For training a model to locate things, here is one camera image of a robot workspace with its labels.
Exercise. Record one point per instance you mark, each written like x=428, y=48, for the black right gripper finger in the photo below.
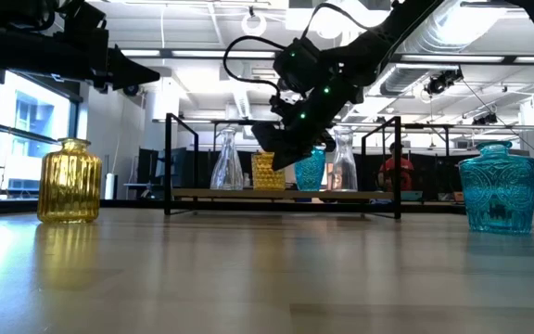
x=290, y=144
x=328, y=141

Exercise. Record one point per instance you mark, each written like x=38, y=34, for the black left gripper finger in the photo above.
x=128, y=69

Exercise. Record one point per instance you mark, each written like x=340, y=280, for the tall blue textured glass vase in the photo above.
x=308, y=176

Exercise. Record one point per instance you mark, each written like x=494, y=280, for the clear conical glass vase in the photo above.
x=344, y=176
x=226, y=176

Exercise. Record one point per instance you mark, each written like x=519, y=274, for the yellow diamond-textured glass vase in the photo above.
x=267, y=178

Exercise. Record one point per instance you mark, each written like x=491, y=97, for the yellow ribbed glass vase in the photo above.
x=70, y=185

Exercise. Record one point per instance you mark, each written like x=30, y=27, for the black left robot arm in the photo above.
x=16, y=51

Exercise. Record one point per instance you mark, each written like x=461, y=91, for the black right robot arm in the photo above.
x=387, y=28

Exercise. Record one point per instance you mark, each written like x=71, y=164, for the wooden shelf board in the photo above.
x=248, y=194

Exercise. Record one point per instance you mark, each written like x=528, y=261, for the black ceiling spotlight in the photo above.
x=443, y=82
x=485, y=119
x=131, y=90

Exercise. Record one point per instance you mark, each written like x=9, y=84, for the person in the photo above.
x=399, y=171

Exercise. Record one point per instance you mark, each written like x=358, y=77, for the large dark-framed window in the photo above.
x=40, y=120

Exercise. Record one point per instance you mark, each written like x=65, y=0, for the dark computer monitor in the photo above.
x=148, y=167

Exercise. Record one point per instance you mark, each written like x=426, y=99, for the black background partition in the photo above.
x=438, y=181

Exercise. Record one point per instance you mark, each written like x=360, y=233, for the white paper roll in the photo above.
x=110, y=185

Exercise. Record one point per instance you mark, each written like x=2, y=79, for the squat blue embossed glass vase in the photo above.
x=499, y=195

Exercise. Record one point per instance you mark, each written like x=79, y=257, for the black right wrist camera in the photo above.
x=283, y=104

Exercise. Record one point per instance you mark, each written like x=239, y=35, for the black metal shelf frame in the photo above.
x=167, y=162

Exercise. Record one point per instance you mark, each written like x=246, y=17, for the black background workstation frame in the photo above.
x=447, y=139

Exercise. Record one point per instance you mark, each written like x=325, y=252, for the silver ceiling air duct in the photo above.
x=457, y=23

